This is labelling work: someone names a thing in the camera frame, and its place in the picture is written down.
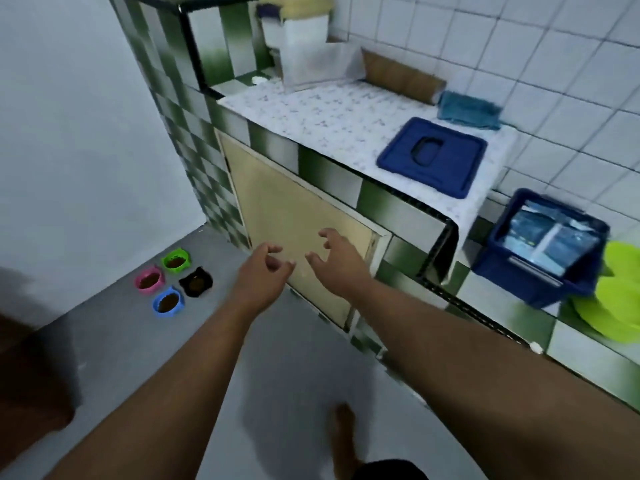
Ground person's right hand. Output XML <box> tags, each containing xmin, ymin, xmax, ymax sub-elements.
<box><xmin>305</xmin><ymin>227</ymin><xmax>375</xmax><ymax>301</ymax></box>

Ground person's left hand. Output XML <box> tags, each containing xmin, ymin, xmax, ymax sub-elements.
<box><xmin>231</xmin><ymin>243</ymin><xmax>297</xmax><ymax>315</ymax></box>

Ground black cat bowl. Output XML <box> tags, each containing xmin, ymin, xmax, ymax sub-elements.
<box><xmin>178</xmin><ymin>266</ymin><xmax>215</xmax><ymax>299</ymax></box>

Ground green cat bowl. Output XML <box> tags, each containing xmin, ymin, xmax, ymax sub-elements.
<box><xmin>161</xmin><ymin>248</ymin><xmax>193</xmax><ymax>273</ymax></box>

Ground blue cat bowl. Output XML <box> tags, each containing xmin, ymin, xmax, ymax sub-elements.
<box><xmin>151</xmin><ymin>287</ymin><xmax>185</xmax><ymax>317</ymax></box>

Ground pink cat-ear bowl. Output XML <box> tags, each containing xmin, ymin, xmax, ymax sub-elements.
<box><xmin>133</xmin><ymin>266</ymin><xmax>166</xmax><ymax>295</ymax></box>

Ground blue box lid with handle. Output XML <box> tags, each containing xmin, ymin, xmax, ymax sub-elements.
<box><xmin>375</xmin><ymin>117</ymin><xmax>489</xmax><ymax>199</ymax></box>

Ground blue lidded storage box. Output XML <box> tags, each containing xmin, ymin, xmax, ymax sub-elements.
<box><xmin>471</xmin><ymin>188</ymin><xmax>611</xmax><ymax>309</ymax></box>

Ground blue pet food bag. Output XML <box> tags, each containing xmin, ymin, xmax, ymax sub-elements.
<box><xmin>502</xmin><ymin>202</ymin><xmax>601</xmax><ymax>278</ymax></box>

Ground yellow-green double pet bowl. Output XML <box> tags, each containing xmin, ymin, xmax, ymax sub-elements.
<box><xmin>572</xmin><ymin>240</ymin><xmax>640</xmax><ymax>345</ymax></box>

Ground person's right forearm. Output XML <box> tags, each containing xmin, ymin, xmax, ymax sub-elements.
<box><xmin>349</xmin><ymin>279</ymin><xmax>640</xmax><ymax>480</ymax></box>

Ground person's left forearm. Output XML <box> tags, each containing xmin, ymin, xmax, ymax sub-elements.
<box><xmin>45</xmin><ymin>300</ymin><xmax>257</xmax><ymax>480</ymax></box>

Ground person's right foot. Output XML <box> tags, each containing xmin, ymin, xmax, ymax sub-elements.
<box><xmin>329</xmin><ymin>403</ymin><xmax>366</xmax><ymax>480</ymax></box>

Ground beige cupboard door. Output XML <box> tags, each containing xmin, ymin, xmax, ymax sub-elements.
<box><xmin>215</xmin><ymin>130</ymin><xmax>393</xmax><ymax>331</ymax></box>

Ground white floral cloth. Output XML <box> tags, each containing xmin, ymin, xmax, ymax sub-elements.
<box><xmin>217</xmin><ymin>77</ymin><xmax>521</xmax><ymax>268</ymax></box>

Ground brown cardboard roll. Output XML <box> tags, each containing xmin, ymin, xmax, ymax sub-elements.
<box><xmin>359</xmin><ymin>48</ymin><xmax>447</xmax><ymax>105</ymax></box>

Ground teal folded towel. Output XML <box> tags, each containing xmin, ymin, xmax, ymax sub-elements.
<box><xmin>437</xmin><ymin>90</ymin><xmax>503</xmax><ymax>131</ymax></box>

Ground white pillow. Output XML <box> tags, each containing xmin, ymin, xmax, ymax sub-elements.
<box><xmin>279</xmin><ymin>42</ymin><xmax>367</xmax><ymax>91</ymax></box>

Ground black shorts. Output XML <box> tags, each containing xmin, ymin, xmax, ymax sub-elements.
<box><xmin>352</xmin><ymin>459</ymin><xmax>431</xmax><ymax>480</ymax></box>

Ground checkered tiled counter base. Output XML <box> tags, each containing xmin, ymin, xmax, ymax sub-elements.
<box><xmin>107</xmin><ymin>0</ymin><xmax>640</xmax><ymax>413</ymax></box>

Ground white box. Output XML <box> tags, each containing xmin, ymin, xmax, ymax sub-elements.
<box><xmin>261</xmin><ymin>14</ymin><xmax>331</xmax><ymax>53</ymax></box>

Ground brown wooden cabinet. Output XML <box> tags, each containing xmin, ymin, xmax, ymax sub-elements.
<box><xmin>0</xmin><ymin>267</ymin><xmax>83</xmax><ymax>471</ymax></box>

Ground yellow sponge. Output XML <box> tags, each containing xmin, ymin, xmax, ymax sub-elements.
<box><xmin>257</xmin><ymin>0</ymin><xmax>335</xmax><ymax>21</ymax></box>

